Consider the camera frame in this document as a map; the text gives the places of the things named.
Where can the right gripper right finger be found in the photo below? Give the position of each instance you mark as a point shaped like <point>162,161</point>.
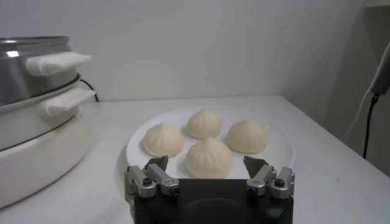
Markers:
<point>262,178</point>

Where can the white round plate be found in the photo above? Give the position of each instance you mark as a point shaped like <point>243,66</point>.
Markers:
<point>277,155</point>

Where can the stainless steel steamer basket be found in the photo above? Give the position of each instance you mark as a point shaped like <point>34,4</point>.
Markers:
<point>18,79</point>

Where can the white steamed baozi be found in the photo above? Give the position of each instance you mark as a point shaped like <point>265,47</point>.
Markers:
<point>163,140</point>
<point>209,158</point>
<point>246,136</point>
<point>203,124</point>

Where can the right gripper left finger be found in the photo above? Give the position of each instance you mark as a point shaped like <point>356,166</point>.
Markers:
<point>163,179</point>

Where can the dark grey adapter dongle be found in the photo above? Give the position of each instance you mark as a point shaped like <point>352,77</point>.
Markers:
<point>382,79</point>

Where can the white electric cooker base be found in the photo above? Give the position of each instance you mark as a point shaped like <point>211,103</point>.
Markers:
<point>33,152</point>

